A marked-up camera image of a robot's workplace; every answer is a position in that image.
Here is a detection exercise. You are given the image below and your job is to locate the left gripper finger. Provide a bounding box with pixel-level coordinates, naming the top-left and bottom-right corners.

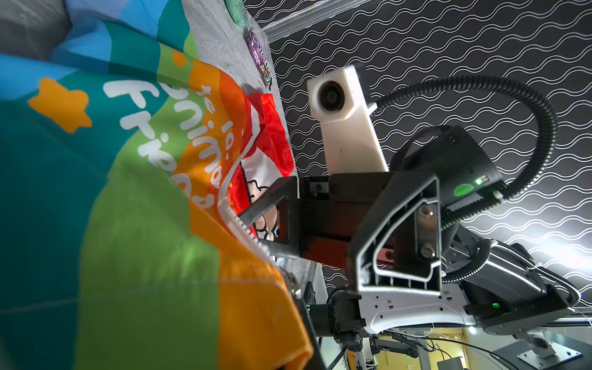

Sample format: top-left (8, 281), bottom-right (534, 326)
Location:
top-left (291, 282), bottom-right (326, 370)

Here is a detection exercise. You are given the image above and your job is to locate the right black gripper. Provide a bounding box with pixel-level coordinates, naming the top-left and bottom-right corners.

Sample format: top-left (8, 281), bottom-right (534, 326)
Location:
top-left (238, 126), bottom-right (503, 296)

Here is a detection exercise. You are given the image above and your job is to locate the rainbow kids zip jacket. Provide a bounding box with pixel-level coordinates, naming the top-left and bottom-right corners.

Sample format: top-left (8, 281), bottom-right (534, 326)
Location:
top-left (1, 1), bottom-right (313, 369)

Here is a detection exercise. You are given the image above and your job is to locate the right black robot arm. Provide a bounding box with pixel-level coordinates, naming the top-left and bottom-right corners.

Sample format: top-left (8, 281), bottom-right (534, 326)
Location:
top-left (239, 75), bottom-right (581, 351)

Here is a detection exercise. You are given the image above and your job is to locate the purple snack wrapper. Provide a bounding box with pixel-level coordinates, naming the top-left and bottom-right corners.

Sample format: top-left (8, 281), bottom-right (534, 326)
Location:
top-left (247, 29), bottom-right (273, 89)

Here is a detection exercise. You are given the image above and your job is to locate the green round lid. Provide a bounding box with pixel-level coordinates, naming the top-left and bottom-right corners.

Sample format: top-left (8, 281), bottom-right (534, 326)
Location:
top-left (224, 0), bottom-right (248, 28)

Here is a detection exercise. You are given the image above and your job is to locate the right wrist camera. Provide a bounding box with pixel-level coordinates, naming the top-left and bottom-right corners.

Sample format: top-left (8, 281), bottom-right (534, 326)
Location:
top-left (307, 64), bottom-right (389, 175)

